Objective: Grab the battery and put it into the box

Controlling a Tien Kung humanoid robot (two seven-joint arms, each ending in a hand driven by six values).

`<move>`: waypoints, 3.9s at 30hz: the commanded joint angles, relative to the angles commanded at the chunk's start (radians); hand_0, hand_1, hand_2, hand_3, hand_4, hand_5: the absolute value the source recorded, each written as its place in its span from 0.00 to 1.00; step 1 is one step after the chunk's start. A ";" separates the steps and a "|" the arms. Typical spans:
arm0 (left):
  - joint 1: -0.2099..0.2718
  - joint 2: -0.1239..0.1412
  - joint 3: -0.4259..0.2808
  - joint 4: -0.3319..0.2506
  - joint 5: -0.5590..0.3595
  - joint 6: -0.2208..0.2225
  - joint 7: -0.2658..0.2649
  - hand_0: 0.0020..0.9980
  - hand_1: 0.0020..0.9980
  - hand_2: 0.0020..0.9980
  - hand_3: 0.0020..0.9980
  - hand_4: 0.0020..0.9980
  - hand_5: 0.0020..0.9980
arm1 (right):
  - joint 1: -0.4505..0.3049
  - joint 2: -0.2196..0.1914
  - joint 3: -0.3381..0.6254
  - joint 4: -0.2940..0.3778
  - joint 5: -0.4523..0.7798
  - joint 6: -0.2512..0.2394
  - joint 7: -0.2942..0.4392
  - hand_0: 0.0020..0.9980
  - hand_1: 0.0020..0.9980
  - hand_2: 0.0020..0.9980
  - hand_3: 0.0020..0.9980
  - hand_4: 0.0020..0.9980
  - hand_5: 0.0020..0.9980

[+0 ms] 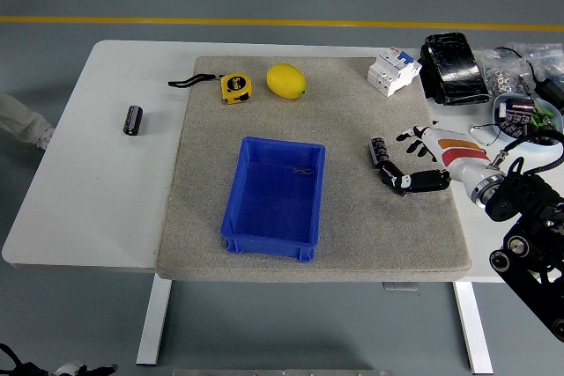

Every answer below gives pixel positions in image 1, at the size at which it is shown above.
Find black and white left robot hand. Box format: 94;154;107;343
55;361;118;376

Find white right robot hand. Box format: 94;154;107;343
381;125;493;196

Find blue plastic box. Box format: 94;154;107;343
219;136;327;264

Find light blue bowl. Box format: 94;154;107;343
492;92;564;151

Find glossy black case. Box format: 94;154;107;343
417;32;493;107

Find white table leg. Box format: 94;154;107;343
452;281;494;375
135;278;173;366

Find green small cells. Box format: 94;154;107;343
531;107;554;129

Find clear bag of washers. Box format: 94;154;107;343
479;48;535;96

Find white circuit breaker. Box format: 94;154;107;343
367;46;423;98

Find black plug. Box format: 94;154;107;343
533;77;564;109

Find grey-brown mat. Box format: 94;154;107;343
154;55;472;283

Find yellow lemon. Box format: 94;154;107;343
265;63;308;100

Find yellow tape measure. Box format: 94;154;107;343
167;71;256;107

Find person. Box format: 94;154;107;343
0;92;56;151

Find thin black wire loop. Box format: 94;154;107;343
469;122;508;148

